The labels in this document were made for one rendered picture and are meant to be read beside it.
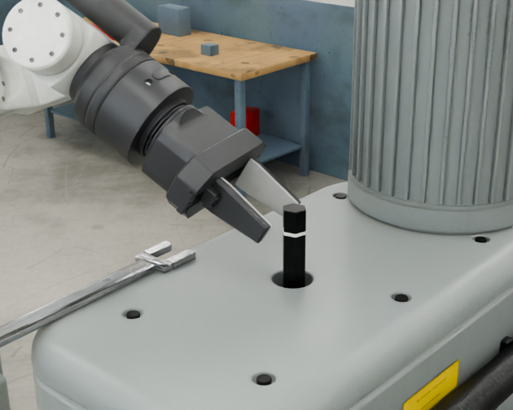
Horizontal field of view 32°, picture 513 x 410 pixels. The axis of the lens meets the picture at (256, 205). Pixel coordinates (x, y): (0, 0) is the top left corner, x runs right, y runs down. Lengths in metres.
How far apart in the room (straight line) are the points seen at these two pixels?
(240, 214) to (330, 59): 5.37
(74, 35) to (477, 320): 0.44
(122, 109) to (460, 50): 0.31
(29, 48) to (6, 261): 4.52
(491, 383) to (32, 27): 0.51
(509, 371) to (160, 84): 0.41
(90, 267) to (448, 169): 4.33
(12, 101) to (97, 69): 0.12
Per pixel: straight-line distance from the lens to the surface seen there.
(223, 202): 0.76
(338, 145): 6.23
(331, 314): 0.75
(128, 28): 0.83
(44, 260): 5.26
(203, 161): 0.75
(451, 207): 0.89
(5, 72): 0.91
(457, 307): 0.80
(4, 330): 0.74
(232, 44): 6.35
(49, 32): 0.80
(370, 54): 0.88
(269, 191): 0.81
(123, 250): 5.29
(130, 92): 0.79
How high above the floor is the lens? 2.26
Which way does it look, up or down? 23 degrees down
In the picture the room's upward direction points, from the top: straight up
